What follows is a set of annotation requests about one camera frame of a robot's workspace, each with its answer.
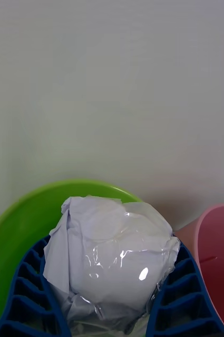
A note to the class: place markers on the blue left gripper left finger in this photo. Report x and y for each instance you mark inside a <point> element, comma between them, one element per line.
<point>30,302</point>

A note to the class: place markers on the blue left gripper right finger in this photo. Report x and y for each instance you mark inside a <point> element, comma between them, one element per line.
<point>183,302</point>

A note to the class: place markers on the white paper ball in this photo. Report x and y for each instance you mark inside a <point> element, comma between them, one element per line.
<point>109,263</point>

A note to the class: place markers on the pink plastic bin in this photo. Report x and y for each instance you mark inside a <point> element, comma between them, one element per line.
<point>217,263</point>

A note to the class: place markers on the green plastic bin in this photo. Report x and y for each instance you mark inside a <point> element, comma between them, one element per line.
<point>11,237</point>

